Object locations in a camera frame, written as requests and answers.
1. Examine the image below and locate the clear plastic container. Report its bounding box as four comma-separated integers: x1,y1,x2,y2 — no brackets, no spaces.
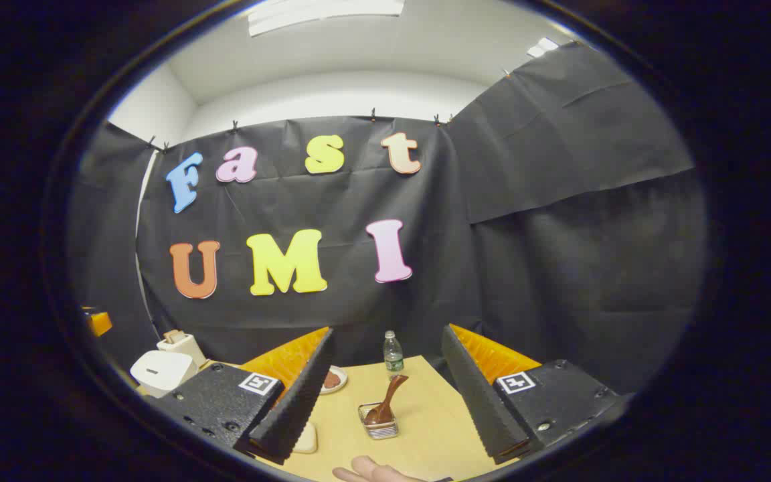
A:
292,421,319,455

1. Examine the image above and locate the white oval plate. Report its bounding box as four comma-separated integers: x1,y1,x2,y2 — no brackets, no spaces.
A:
322,365,349,395

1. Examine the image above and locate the clear plastic water bottle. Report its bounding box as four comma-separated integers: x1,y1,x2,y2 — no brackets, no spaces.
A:
383,330,404,373

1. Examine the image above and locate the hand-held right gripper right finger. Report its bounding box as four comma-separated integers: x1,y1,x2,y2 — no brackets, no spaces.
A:
441,324,630,465

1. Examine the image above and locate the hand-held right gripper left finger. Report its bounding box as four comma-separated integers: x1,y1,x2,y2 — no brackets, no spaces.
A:
155,327,335,466

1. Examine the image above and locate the white rice cooker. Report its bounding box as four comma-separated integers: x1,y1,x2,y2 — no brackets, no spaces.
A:
130,350,199,399

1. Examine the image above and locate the metal wire chopstick holder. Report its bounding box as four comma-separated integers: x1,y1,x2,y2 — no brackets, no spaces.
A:
357,400,400,440

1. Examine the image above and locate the brown wooden spoon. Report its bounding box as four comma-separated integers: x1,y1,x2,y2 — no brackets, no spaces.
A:
365,374,410,426

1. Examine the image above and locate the cream kitchen appliance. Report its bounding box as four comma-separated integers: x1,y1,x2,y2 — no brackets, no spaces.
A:
157,329,207,368

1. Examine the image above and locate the black backdrop cloth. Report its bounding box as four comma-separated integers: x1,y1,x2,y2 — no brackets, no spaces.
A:
68,40,707,396

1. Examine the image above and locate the long ceiling light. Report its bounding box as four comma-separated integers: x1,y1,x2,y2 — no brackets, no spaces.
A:
248,0,405,37

